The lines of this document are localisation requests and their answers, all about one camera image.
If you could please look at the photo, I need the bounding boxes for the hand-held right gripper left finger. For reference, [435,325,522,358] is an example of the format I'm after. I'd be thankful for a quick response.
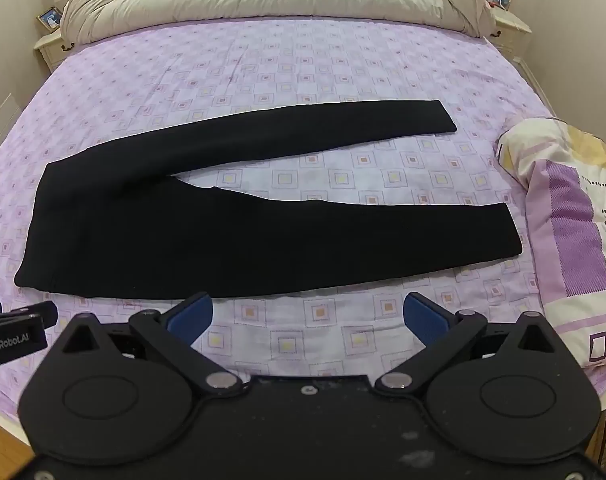
[58,292,244,396]

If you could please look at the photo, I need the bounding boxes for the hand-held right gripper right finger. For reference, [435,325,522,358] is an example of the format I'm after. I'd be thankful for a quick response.
[374,292,568,395]

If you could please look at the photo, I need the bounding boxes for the black pants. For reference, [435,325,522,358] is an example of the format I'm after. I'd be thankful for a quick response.
[14,99,524,299]

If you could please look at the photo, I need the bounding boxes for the purple and yellow patterned pillow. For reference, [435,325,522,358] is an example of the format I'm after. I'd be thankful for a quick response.
[498,117,606,370]

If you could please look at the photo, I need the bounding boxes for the cream nightstand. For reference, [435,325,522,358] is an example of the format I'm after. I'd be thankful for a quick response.
[33,30,76,72]
[489,7,534,57]

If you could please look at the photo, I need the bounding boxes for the purple checked bed sheet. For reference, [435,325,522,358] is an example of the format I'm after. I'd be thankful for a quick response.
[0,17,606,413]

